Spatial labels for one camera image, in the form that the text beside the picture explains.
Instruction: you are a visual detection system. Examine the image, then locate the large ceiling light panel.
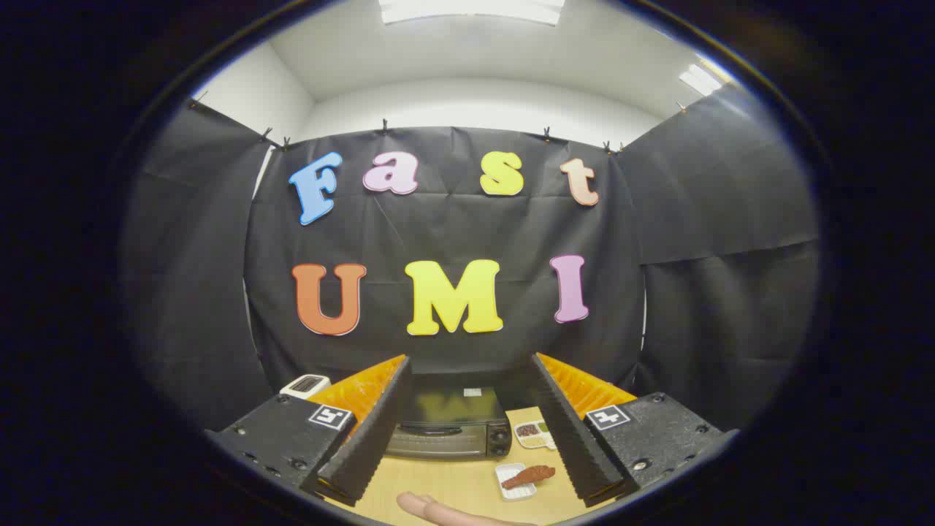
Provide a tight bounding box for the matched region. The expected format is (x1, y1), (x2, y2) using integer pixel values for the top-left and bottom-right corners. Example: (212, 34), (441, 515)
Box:
(378, 0), (567, 26)

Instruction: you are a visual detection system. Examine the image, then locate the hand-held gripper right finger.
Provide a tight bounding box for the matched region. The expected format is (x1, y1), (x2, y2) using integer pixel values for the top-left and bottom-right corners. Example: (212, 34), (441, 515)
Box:
(530, 352), (739, 508)

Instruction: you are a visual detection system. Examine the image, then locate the white rectangular tray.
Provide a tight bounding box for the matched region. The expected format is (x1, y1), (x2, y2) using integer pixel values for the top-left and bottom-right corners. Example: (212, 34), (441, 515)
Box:
(495, 462), (538, 501)

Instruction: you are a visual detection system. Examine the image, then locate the black toaster oven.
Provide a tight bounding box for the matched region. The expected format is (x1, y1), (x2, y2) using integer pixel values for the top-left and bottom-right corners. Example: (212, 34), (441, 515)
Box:
(385, 371), (545, 461)

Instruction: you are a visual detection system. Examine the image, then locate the white bread toaster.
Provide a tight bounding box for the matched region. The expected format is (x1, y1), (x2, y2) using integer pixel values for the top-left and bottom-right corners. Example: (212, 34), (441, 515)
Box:
(280, 374), (332, 400)

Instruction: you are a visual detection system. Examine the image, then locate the small ceiling light panel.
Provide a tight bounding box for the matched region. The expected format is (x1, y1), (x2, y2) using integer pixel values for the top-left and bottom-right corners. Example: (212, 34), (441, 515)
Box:
(679, 62), (724, 96)

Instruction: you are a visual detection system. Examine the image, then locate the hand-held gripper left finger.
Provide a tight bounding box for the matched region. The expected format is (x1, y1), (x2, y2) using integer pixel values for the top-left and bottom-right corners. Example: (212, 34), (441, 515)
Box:
(205, 354), (413, 507)

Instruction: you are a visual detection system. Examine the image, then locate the white divided plate with grains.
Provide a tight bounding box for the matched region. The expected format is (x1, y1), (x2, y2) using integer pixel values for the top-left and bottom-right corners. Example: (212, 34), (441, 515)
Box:
(514, 420), (557, 451)

